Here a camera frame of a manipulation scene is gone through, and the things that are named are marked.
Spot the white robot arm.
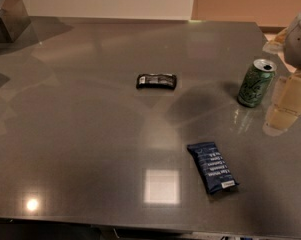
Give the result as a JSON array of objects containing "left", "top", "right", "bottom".
[{"left": 263, "top": 11, "right": 301, "bottom": 136}]

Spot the black chocolate rxbar wrapper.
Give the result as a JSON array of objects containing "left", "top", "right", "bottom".
[{"left": 136, "top": 74, "right": 177, "bottom": 90}]

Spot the green soda can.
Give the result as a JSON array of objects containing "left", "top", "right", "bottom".
[{"left": 237, "top": 59, "right": 277, "bottom": 108}]

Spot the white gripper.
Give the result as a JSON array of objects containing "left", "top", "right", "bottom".
[{"left": 262, "top": 28, "right": 301, "bottom": 136}]

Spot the blue blueberry rxbar wrapper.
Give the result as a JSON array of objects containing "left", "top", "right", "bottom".
[{"left": 187, "top": 142, "right": 238, "bottom": 195}]

